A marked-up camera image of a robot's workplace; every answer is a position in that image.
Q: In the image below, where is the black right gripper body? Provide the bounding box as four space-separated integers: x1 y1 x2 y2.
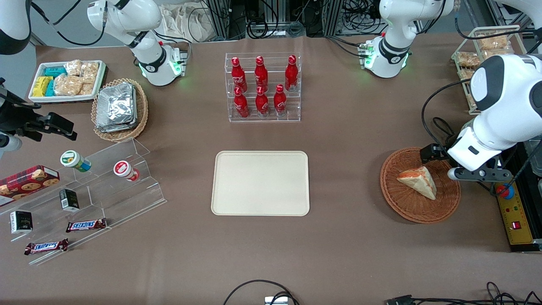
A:
0 78 48 143

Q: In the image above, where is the triangular sandwich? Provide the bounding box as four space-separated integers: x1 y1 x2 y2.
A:
396 166 438 201

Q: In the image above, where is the white rectangular snack tray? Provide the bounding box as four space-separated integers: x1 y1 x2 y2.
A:
28 60 107 103

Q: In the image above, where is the round brown wicker basket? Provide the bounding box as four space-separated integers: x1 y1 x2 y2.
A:
379 147 462 225

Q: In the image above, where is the light oval wicker basket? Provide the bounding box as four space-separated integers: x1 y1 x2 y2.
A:
91 78 149 143

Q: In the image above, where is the beige plastic tray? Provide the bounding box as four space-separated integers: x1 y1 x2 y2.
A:
210 150 311 217

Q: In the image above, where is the green lid snack cup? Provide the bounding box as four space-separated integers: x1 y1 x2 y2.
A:
60 150 92 173

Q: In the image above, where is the yellow snack packet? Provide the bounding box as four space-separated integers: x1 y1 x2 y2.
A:
33 76 54 97

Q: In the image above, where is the stack of foil packs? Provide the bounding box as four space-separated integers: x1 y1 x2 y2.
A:
95 82 138 133

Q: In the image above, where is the red cookie box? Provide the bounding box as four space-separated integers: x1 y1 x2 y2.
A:
0 165 61 208

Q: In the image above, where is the clear container on appliance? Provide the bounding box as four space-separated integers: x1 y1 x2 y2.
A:
524 139 542 177

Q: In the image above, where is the small dark green box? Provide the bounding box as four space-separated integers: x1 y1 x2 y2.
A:
59 189 80 213

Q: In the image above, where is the red lid snack cup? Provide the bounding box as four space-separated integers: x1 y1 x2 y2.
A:
113 160 141 182

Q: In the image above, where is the black appliance with yellow panel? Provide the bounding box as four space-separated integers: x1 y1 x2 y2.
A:
495 136 542 253

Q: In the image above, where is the clear acrylic step display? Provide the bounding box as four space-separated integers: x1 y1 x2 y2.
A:
0 137 167 267

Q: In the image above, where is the brown Snickers bar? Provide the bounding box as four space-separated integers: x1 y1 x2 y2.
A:
24 238 69 256
65 218 108 233

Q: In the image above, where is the small dark box white edge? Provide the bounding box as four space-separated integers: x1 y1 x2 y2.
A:
9 210 33 235

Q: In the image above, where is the white cloth bag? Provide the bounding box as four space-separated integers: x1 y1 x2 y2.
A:
160 3 213 43

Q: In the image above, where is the red cola bottle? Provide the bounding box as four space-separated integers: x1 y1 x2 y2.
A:
231 57 248 92
285 55 299 92
254 55 269 91
233 86 250 119
255 86 270 118
273 84 288 117

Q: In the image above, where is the clear acrylic bottle rack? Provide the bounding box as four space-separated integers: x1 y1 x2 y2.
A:
225 52 302 124

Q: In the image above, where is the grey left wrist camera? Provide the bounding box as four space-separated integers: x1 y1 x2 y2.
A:
448 166 513 183

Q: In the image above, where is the black power cable with plug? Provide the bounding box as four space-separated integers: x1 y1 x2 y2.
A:
431 117 457 148

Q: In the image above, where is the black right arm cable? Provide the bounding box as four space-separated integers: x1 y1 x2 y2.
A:
30 0 107 47

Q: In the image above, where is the white wire rack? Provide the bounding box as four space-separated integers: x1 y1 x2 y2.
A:
451 25 542 116

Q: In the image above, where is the black cable with connector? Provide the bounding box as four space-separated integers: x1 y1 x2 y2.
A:
384 281 542 305

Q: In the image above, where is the aluminium frame post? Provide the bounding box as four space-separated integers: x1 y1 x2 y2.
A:
325 0 344 37
207 0 232 42

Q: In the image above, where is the tangle of black cables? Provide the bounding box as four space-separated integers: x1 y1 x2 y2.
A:
245 0 306 39

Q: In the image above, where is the black looped cable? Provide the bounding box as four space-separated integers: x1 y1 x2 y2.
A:
223 279 300 305

